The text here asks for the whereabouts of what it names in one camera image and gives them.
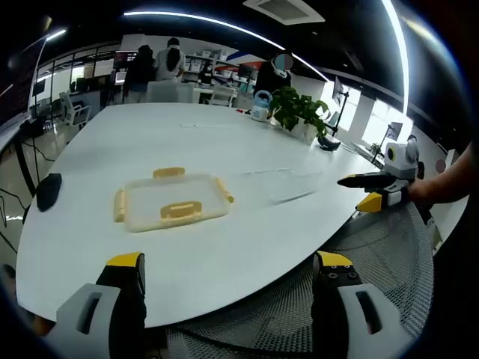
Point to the black cloth pouch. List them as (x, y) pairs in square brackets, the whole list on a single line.
[(48, 192)]

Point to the desk monitor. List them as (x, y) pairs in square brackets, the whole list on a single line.
[(395, 130)]

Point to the green potted plant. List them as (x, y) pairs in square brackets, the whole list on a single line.
[(299, 108)]

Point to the grey mesh office chair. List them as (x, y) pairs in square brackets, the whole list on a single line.
[(374, 243)]

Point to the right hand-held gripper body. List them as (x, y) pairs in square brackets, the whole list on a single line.
[(402, 161)]

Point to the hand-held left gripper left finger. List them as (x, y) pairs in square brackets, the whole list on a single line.
[(88, 336)]

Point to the clear lid with yellow buckles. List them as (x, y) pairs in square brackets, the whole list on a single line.
[(172, 198)]

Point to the small potted plant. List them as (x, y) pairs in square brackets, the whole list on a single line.
[(375, 149)]

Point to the blue and white kettle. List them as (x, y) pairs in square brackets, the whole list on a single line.
[(260, 106)]

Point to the black curved object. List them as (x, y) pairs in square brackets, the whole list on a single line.
[(328, 144)]

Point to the ceiling air vent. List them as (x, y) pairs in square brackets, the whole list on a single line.
[(284, 9)]

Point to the clear plastic container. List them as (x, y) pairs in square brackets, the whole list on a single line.
[(288, 185)]

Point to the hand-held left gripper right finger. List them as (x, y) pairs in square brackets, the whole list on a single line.
[(378, 329)]

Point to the person's right hand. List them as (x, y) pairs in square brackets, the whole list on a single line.
[(419, 192)]

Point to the white office chair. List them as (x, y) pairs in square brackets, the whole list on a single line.
[(162, 91), (75, 108), (224, 96)]

